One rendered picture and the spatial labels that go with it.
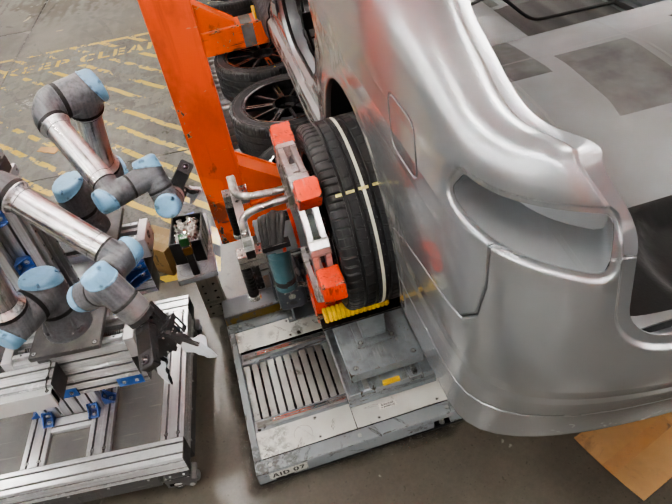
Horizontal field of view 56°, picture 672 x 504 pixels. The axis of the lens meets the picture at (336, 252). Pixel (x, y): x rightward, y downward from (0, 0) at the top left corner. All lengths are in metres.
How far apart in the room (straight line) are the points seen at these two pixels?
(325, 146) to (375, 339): 0.93
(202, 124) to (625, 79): 1.52
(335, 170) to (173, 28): 0.75
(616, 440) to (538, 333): 1.41
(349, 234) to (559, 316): 0.82
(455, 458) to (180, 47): 1.78
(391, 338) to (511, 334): 1.34
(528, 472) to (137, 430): 1.47
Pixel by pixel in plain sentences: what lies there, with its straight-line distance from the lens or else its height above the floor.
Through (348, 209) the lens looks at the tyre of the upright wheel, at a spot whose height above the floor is 1.06.
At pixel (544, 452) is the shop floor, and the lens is 2.59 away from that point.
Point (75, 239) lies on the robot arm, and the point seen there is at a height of 1.28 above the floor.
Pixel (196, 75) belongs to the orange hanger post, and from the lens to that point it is 2.34.
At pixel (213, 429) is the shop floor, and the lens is 2.79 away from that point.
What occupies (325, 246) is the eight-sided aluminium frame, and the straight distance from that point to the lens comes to 1.92.
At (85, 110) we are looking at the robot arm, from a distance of 2.19.
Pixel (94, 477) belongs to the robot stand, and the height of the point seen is 0.22.
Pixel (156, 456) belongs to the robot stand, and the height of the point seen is 0.23.
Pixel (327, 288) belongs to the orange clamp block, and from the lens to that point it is 1.91.
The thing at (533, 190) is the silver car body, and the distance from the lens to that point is 1.09.
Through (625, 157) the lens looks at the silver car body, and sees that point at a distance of 2.27.
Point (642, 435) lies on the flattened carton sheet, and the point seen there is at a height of 0.01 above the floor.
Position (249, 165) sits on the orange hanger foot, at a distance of 2.61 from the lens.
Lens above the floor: 2.22
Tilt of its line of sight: 42 degrees down
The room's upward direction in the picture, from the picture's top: 11 degrees counter-clockwise
